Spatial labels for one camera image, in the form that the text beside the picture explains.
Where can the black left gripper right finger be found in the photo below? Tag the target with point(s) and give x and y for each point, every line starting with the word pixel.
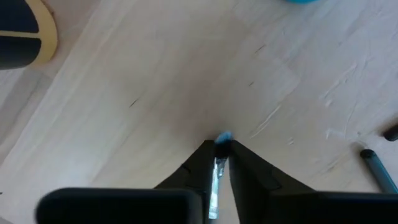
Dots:
pixel 295 205

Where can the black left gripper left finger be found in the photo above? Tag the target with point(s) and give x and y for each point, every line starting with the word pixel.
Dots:
pixel 140 205

